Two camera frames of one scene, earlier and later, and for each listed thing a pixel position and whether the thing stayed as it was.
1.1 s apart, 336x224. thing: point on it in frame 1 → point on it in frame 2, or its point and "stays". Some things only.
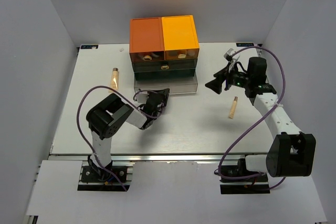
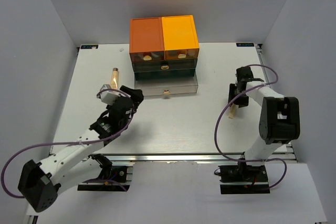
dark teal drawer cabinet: (176, 70) stays
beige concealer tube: (231, 112) stays
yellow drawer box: (179, 37) stays
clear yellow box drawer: (181, 54) stays
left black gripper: (164, 93) → (136, 95)
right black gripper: (216, 85) → (242, 103)
